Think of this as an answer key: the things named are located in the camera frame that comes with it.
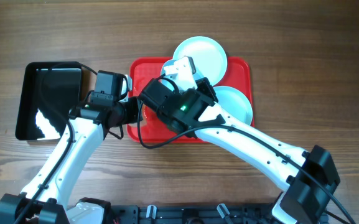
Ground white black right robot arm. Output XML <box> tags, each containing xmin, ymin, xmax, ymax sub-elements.
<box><xmin>138</xmin><ymin>78</ymin><xmax>340</xmax><ymax>223</ymax></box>

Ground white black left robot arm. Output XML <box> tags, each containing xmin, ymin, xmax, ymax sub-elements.
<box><xmin>0</xmin><ymin>70</ymin><xmax>138</xmax><ymax>223</ymax></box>

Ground red plastic tray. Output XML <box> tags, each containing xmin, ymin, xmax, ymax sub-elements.
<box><xmin>129</xmin><ymin>57</ymin><xmax>254</xmax><ymax>144</ymax></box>

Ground black water tray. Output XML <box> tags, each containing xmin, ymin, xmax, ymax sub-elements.
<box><xmin>15</xmin><ymin>62</ymin><xmax>83</xmax><ymax>141</ymax></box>

